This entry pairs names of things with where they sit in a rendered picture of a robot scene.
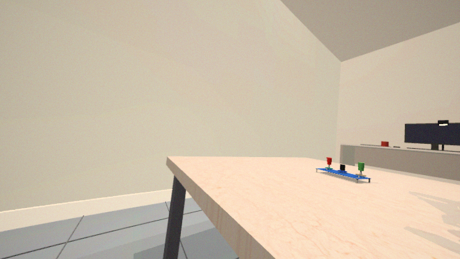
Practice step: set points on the blue circuit board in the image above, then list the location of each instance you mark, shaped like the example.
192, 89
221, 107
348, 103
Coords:
357, 176

